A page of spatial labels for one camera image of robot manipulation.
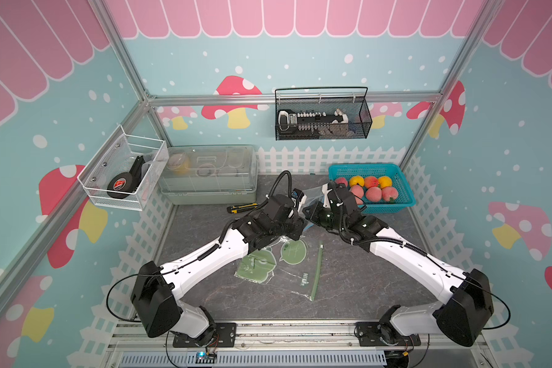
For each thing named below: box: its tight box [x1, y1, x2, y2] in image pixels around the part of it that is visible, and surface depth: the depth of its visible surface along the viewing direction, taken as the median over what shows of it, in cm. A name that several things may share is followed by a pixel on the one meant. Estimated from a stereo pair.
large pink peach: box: [365, 186, 382, 203], surface depth 108 cm
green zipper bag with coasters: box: [234, 234, 324, 302], surface depth 89 cm
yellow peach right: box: [377, 175, 393, 190], surface depth 112 cm
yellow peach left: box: [349, 175, 365, 188], surface depth 112 cm
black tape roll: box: [106, 154, 146, 200], surface depth 71 cm
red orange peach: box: [364, 175, 380, 189], surface depth 112 cm
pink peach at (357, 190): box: [350, 184, 365, 199], surface depth 110 cm
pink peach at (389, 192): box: [381, 186, 399, 202], surface depth 108 cm
